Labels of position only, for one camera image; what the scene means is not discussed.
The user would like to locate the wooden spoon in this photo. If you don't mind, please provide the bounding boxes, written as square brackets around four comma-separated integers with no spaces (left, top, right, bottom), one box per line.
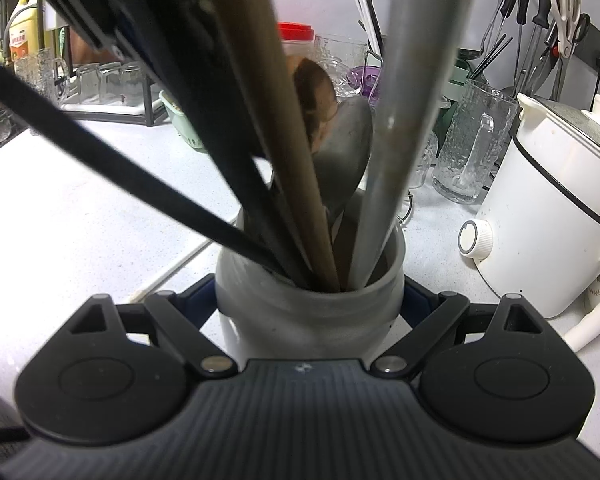
[292,57,338,151]

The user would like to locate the yellow oil bottle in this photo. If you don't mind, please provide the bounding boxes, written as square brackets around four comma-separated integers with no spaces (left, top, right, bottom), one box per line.
[7,0,47,65]

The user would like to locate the white electric cooker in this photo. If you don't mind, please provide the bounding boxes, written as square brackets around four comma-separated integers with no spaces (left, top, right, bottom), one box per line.
[458,92,600,319]

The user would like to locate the black power strip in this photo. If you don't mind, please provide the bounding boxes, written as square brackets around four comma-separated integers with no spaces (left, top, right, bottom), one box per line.
[555,7,600,73]

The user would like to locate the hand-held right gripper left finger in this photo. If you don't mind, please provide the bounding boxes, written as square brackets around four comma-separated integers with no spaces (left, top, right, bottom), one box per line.
[67,274,237,377]

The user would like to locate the tall textured glass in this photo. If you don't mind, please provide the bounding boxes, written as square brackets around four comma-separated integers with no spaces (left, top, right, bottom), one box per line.
[314,34,370,97]

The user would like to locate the textured glass mug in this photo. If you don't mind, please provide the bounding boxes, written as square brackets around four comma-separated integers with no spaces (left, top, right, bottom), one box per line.
[431,80,519,205]
[12,49,70,107]

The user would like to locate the metal spoon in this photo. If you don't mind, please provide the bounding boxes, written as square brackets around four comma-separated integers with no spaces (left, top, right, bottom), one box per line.
[312,96,376,231]

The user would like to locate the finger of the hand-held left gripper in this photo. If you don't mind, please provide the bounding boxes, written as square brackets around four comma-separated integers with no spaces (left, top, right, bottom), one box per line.
[130,0,221,77]
[35,0,147,59]

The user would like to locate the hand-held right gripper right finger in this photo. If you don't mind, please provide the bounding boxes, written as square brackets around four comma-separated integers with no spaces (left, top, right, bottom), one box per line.
[370,276,548,377]

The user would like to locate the green utensil holder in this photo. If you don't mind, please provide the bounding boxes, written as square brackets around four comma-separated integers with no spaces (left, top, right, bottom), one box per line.
[437,49,483,111]

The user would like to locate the purple lid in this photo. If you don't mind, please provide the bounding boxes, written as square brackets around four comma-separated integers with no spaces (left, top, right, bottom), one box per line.
[346,65,382,97]

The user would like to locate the glass cups on shelf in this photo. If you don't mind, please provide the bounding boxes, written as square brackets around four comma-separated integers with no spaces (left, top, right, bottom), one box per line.
[60,100,156,122]

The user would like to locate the white ceramic jar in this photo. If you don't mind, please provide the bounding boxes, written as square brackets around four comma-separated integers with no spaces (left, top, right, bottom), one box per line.
[215,205,406,358]

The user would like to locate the green plastic basket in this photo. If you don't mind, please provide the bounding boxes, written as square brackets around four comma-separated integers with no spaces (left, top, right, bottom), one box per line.
[159,89,207,152]

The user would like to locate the black dish rack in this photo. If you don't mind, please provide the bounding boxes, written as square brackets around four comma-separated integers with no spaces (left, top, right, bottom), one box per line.
[54,25,168,127]

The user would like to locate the clear glass tumbler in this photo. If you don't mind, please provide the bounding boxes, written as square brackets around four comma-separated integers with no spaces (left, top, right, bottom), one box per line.
[121,62,146,106]
[99,62,123,106]
[76,63,101,106]

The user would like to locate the wooden cutting board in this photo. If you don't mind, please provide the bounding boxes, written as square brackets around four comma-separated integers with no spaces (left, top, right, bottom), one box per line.
[69,25,108,64]

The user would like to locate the white chopstick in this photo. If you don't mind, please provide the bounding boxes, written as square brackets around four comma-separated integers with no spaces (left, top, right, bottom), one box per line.
[356,0,387,51]
[349,0,383,48]
[134,240,216,305]
[349,0,482,288]

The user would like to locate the small clear glass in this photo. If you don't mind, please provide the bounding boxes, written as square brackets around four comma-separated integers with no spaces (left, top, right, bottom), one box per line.
[0,110,17,144]

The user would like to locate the clear stemmed glass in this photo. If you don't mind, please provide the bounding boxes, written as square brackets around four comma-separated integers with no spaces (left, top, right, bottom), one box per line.
[409,130,439,189]

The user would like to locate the white-handled scissors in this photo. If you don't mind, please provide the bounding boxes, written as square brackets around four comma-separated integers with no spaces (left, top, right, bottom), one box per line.
[550,0,592,58]

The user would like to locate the thin black chopstick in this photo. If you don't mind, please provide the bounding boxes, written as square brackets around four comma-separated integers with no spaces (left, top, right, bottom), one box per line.
[467,34,514,81]

